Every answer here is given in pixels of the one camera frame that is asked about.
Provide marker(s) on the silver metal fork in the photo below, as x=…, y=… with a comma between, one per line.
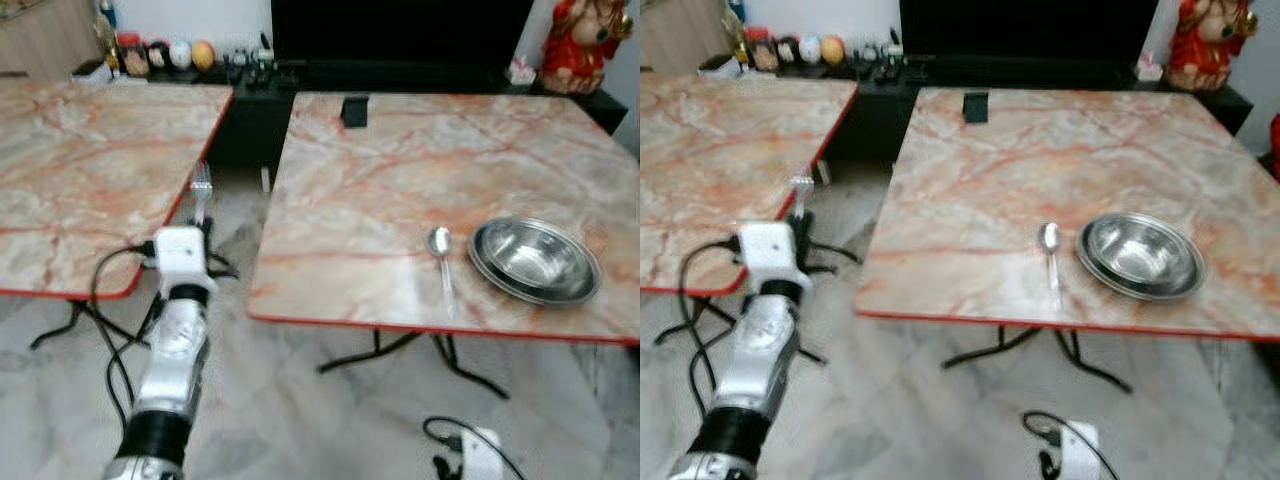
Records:
x=202, y=185
x=802, y=190

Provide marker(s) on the flat white box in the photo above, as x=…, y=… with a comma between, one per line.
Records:
x=92, y=71
x=720, y=66

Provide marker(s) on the dark round ornament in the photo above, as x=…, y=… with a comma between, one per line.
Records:
x=788, y=50
x=159, y=55

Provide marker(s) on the stainless steel bowl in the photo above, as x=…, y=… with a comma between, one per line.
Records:
x=535, y=260
x=1140, y=255

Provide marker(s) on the black television cabinet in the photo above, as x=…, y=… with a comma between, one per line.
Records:
x=250, y=130

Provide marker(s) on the silver metal spoon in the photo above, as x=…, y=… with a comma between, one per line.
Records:
x=439, y=242
x=1048, y=237

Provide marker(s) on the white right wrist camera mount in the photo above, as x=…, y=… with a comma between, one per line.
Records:
x=1080, y=452
x=484, y=455

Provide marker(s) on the wooden cabinet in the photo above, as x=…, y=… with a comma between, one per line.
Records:
x=680, y=32
x=45, y=35

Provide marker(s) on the yellow egg ornament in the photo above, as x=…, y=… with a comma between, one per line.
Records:
x=833, y=50
x=203, y=56

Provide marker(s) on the small pink white container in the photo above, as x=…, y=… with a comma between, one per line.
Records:
x=1150, y=67
x=522, y=72

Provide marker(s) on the stainless steel plate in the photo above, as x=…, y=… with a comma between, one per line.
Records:
x=478, y=262
x=1084, y=258

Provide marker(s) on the red and gold figurine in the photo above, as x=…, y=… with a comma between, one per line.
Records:
x=575, y=50
x=1205, y=45

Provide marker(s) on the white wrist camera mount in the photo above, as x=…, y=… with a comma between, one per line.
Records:
x=180, y=255
x=768, y=250
x=1080, y=452
x=484, y=455

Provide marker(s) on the red lidded jar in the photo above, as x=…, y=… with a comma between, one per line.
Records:
x=762, y=50
x=133, y=57

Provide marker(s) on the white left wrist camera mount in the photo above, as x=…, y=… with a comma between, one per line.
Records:
x=768, y=250
x=180, y=255

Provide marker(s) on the blue bottle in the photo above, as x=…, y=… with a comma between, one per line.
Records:
x=736, y=10
x=107, y=14

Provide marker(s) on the white egg ornament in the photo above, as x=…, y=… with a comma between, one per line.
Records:
x=180, y=54
x=810, y=49

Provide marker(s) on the small black box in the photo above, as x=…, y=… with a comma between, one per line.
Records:
x=354, y=111
x=976, y=107

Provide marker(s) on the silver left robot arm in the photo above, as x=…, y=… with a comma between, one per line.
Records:
x=172, y=350
x=755, y=355

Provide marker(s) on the black television screen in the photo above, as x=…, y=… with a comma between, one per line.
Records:
x=1030, y=28
x=400, y=30

